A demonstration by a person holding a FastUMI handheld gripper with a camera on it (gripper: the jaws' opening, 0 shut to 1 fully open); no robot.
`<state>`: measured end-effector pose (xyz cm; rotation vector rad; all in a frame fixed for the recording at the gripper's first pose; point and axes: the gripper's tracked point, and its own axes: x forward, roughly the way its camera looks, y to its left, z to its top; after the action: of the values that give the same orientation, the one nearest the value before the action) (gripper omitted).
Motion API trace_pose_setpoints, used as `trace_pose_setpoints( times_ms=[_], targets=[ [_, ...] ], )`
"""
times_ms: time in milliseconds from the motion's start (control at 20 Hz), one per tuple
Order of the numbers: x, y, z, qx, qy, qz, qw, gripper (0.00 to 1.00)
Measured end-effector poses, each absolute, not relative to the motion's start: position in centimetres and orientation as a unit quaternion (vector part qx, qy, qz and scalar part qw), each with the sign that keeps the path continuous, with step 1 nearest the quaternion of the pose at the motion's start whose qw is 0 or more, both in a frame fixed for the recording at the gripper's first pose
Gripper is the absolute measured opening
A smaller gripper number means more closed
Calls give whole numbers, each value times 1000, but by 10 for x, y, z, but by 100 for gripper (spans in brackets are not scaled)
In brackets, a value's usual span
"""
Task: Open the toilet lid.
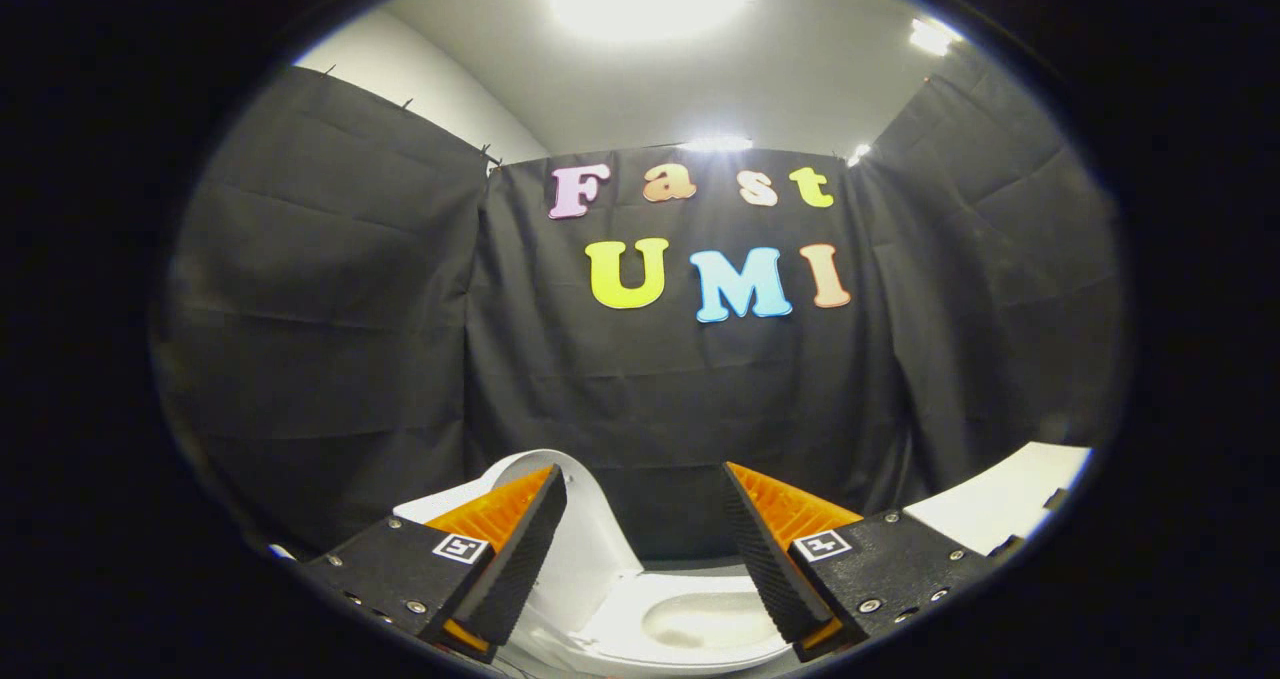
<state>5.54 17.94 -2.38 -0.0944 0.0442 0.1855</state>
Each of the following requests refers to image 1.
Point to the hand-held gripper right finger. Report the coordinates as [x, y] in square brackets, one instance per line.
[770, 569]

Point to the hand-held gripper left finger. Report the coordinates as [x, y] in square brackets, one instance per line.
[515, 574]

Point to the white toilet tank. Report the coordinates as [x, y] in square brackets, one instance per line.
[435, 504]

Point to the white toilet seat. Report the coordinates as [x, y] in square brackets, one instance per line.
[640, 609]

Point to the black backdrop cloth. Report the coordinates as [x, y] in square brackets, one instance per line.
[650, 399]

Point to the small black cabinet fitting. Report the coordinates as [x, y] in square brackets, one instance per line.
[1055, 499]

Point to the long ceiling light strip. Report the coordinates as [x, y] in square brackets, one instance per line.
[716, 144]

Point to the small square ceiling light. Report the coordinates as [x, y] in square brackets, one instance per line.
[930, 36]

